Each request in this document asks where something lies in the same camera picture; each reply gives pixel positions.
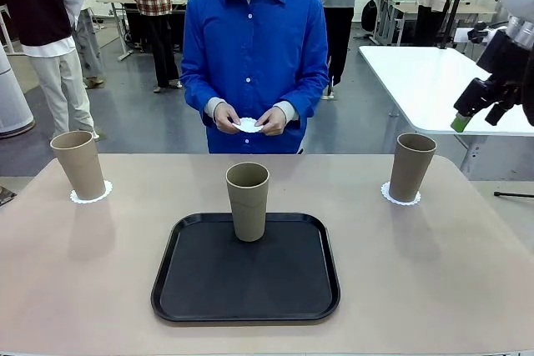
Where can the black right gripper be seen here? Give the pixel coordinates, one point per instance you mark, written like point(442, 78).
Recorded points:
point(511, 68)

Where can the tall tan paper cup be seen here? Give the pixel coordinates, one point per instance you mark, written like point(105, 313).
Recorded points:
point(411, 168)
point(79, 164)
point(248, 206)

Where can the white scalloped paper coaster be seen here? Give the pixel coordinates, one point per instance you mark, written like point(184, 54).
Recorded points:
point(109, 191)
point(384, 194)
point(247, 126)

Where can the person's right forearm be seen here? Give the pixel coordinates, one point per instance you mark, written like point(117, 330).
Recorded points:
point(200, 97)

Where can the person's left forearm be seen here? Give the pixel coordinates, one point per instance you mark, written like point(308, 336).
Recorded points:
point(306, 99)

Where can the person's left hand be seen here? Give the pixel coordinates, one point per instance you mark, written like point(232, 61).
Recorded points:
point(276, 121)

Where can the person's right hand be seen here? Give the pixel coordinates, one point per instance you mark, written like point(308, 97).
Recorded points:
point(225, 118)

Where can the white folding table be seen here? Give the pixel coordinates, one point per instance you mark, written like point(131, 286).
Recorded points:
point(421, 89)

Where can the black tripod leg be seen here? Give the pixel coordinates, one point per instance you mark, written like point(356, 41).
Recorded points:
point(515, 194)

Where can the black tripod pole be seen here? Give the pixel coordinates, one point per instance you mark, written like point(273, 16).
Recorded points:
point(452, 6)

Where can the background desk with white legs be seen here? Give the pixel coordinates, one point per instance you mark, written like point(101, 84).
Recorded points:
point(396, 10)

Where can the black backpack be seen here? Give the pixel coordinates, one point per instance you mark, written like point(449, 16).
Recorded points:
point(369, 16)

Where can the person in blue shirt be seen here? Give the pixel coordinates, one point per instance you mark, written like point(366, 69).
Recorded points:
point(250, 39)

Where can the black plastic serving tray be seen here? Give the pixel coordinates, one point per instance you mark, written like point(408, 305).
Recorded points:
point(250, 281)

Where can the grey background desk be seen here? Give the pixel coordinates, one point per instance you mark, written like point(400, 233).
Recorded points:
point(114, 1)

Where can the person in grey trousers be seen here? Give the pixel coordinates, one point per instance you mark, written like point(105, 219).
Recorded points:
point(89, 39)

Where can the person in black shirt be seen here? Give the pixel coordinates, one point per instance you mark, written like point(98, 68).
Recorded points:
point(37, 6)

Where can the dark brown flat object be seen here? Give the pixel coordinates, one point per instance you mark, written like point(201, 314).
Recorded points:
point(6, 197)

